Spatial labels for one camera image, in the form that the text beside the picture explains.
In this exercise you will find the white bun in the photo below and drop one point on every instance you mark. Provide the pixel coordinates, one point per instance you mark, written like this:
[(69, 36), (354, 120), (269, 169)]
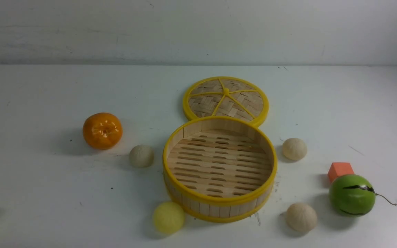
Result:
[(141, 156), (294, 149), (301, 217)]

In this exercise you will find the yellow bun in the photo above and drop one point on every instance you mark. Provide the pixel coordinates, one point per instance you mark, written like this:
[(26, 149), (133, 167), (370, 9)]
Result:
[(168, 217)]

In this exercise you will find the yellow woven steamer lid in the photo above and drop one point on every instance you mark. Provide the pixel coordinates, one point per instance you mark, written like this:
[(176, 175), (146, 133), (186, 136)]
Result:
[(226, 96)]

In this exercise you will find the yellow bamboo steamer tray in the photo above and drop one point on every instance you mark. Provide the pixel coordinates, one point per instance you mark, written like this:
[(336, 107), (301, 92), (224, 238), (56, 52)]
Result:
[(219, 169)]

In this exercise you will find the orange toy tangerine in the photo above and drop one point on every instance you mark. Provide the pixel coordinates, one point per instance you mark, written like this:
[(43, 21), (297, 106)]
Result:
[(102, 131)]

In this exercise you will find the orange cube block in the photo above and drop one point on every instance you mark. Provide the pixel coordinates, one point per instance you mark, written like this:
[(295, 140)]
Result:
[(338, 169)]

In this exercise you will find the green toy melon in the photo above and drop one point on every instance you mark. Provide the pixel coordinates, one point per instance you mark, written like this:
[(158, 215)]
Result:
[(353, 195)]

